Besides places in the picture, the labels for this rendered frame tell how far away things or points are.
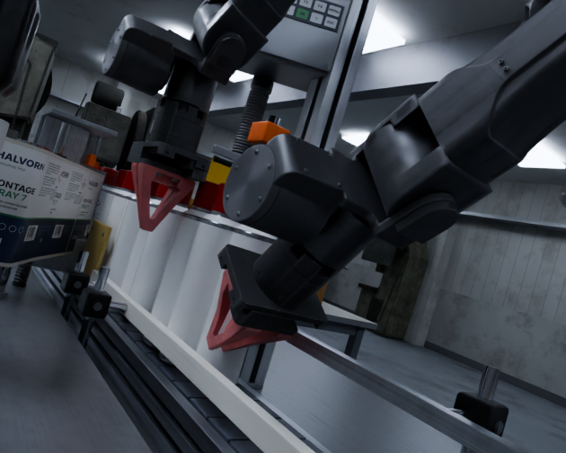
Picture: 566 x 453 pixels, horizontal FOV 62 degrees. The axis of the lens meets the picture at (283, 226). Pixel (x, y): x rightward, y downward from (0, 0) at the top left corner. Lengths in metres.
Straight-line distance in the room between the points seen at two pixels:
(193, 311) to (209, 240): 0.08
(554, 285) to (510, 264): 0.76
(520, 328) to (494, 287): 0.79
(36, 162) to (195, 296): 0.26
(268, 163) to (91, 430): 0.22
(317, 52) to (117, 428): 0.54
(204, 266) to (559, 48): 0.37
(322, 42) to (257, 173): 0.42
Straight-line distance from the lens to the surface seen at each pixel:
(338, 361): 0.42
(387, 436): 0.72
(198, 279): 0.52
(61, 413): 0.39
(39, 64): 4.57
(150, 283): 0.66
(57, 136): 0.90
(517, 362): 8.33
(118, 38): 0.57
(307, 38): 0.72
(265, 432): 0.36
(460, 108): 0.32
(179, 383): 0.50
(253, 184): 0.32
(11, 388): 0.42
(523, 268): 8.48
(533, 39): 0.32
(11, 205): 0.64
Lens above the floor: 1.04
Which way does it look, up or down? 2 degrees up
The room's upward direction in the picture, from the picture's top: 17 degrees clockwise
